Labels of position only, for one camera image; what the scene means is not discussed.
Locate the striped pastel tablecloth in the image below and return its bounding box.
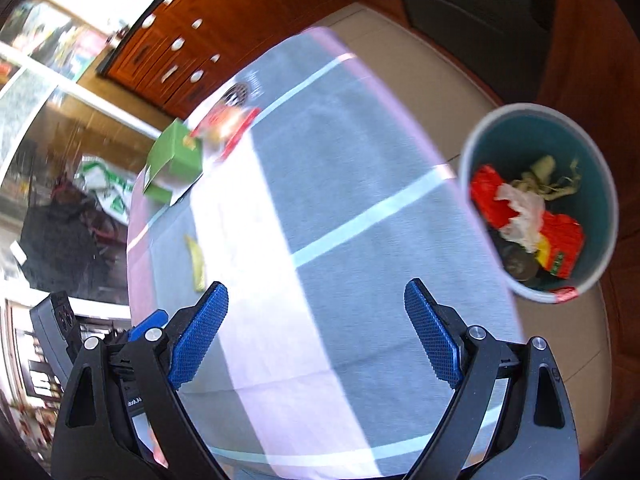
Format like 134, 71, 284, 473
127, 28, 524, 479

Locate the wooden kitchen cabinet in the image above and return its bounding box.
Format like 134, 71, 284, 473
99, 0, 407, 119

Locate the teal grey trash bin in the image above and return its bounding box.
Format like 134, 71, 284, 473
459, 103, 618, 304

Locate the clear plastic bag red print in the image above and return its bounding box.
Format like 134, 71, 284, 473
496, 183, 546, 254

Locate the wooden door panel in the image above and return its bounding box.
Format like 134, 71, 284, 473
537, 0, 640, 162

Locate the red yellow snack wrapper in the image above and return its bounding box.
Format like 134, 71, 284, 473
471, 164, 586, 282

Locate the green cardboard box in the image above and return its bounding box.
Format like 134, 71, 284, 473
143, 119, 203, 206

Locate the yellow leaf scrap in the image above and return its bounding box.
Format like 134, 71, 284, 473
184, 235, 206, 292

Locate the white red printed sheet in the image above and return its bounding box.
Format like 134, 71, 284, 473
183, 82, 260, 162

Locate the dried bamboo leaf bundle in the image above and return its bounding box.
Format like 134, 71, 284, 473
510, 155, 582, 202

